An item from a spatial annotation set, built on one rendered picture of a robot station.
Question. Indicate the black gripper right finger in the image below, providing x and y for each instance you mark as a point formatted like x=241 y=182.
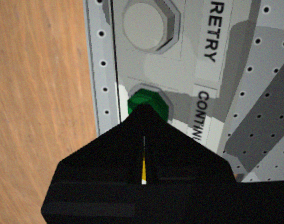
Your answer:
x=172 y=157

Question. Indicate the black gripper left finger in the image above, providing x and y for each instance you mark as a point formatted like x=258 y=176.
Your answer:
x=110 y=157

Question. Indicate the grey operator panel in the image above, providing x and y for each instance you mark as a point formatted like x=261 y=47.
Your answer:
x=186 y=58

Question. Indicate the grey perforated metal base plate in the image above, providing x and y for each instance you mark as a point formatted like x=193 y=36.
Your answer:
x=255 y=143

